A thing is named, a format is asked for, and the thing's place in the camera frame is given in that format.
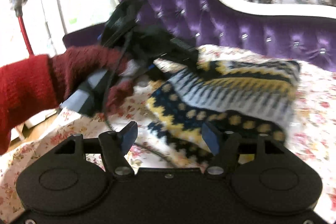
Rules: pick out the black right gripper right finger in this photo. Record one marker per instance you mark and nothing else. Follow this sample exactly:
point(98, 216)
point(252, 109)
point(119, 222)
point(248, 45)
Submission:
point(224, 148)

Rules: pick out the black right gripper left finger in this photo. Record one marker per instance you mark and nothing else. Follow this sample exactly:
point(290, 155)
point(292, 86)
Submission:
point(114, 146)

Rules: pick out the yellow black patterned knit garment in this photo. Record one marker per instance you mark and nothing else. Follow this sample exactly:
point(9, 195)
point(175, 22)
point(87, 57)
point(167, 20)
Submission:
point(233, 96)

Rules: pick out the red knit sleeve forearm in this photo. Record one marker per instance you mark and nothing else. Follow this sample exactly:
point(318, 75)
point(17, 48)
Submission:
point(27, 87)

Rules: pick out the left hand in red glove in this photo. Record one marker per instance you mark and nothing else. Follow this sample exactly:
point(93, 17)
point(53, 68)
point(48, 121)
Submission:
point(71, 68)

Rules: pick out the purple tufted velvet headboard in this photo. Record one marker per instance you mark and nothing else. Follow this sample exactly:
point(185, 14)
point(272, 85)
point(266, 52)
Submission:
point(293, 31)

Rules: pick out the floral bedspread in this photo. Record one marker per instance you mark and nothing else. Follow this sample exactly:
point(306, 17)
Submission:
point(311, 137)

